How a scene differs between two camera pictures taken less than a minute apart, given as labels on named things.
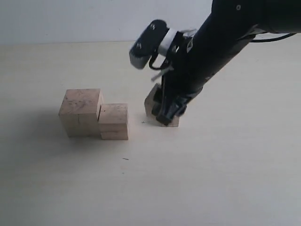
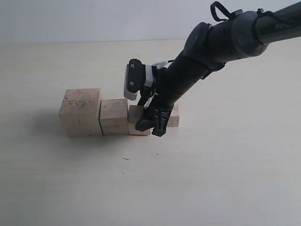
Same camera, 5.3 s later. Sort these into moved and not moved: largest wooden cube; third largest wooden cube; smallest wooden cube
Moved: third largest wooden cube
Not moved: smallest wooden cube; largest wooden cube
